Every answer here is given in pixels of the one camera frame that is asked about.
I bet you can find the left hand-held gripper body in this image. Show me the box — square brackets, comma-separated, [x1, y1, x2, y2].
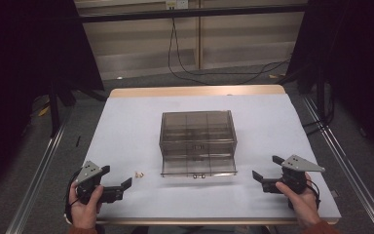
[74, 160, 125, 206]

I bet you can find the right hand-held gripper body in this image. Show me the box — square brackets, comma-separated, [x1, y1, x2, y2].
[261, 154, 326, 210]

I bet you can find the smoky transparent drawer box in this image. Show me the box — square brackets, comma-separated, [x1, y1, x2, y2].
[158, 109, 239, 180]

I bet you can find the person's right hand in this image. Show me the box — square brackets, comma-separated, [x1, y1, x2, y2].
[275, 172, 321, 229]

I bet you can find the person's left hand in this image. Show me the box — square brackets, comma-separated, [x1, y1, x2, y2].
[68, 180, 105, 230]

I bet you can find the white table mat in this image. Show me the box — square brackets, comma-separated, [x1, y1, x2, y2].
[83, 93, 343, 220]

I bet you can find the black stand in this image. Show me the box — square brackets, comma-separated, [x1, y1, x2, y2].
[48, 81, 78, 138]

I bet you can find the black curtain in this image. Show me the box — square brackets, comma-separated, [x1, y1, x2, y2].
[285, 0, 374, 164]
[0, 0, 105, 204]

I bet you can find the black horizontal bar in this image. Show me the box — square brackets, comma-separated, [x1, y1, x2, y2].
[78, 4, 309, 23]

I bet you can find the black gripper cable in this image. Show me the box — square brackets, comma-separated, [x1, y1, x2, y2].
[63, 169, 83, 225]

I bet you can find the metal floor rail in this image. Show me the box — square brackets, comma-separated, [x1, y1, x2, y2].
[301, 96, 374, 234]
[5, 111, 73, 234]

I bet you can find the black floor cable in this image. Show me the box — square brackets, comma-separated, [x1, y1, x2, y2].
[301, 69, 336, 137]

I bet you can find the white wall socket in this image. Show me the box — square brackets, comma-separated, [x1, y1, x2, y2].
[165, 0, 189, 10]

